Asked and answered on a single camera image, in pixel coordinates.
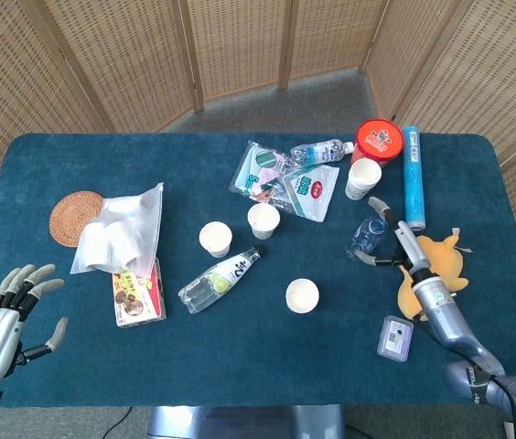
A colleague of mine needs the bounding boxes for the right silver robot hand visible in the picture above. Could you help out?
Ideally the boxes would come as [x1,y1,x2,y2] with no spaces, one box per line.
[354,196,433,278]

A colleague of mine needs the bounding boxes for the small clear plastic bottle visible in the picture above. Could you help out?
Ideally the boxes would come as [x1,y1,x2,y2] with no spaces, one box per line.
[346,216,390,262]

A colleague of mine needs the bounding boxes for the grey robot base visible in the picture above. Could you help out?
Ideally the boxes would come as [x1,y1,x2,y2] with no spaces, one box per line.
[147,404,346,439]

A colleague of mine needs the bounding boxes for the paper cup blue flower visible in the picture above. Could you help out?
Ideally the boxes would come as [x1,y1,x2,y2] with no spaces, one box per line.
[285,278,320,315]

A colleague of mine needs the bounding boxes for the water bottle blue label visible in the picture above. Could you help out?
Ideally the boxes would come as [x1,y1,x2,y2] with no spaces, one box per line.
[289,139,356,166]

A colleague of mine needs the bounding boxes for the paper cup fern print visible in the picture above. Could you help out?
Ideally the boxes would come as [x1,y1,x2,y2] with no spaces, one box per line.
[246,203,282,241]

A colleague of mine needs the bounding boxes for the lime soda bottle black cap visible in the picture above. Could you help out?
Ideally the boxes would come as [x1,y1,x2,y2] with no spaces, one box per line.
[177,246,266,315]

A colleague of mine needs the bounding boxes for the paper cup grey lettering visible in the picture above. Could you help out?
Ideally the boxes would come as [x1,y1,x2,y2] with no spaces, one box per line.
[198,220,233,259]

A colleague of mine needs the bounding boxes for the orange plush toy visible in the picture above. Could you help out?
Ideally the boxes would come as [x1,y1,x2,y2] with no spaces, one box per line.
[396,227,472,322]

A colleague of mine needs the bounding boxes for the blue cylindrical tube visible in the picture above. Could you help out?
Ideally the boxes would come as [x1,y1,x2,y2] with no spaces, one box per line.
[402,125,427,231]

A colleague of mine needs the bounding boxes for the stacked white paper cups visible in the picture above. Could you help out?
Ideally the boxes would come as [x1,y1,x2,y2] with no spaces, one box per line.
[345,158,383,201]

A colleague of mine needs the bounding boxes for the small purple plastic box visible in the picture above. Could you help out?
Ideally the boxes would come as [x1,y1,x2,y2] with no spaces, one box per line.
[376,315,414,363]

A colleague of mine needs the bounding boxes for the red lidded snack canister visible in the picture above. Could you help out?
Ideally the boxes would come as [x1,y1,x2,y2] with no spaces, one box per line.
[349,118,405,171]

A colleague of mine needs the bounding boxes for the white green salt pouch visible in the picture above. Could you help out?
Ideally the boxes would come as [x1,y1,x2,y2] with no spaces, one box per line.
[275,164,340,223]

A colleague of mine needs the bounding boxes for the round woven rattan coaster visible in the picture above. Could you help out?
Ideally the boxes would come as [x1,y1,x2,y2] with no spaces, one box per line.
[48,190,105,249]

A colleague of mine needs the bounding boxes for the chocolate cookie box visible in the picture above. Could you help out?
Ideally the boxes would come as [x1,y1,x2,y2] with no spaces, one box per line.
[111,256,167,328]

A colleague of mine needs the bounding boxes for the white plastic bag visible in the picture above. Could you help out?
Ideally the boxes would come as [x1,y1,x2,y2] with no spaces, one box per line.
[69,182,166,275]

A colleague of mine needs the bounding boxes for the blue table cloth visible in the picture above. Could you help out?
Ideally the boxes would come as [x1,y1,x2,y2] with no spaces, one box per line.
[0,132,516,408]

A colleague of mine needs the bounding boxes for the woven bamboo folding screen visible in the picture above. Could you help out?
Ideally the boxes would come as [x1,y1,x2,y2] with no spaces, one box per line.
[0,0,516,275]

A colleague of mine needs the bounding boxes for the black floor cable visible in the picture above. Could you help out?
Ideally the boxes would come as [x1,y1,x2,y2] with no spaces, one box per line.
[113,405,136,439]

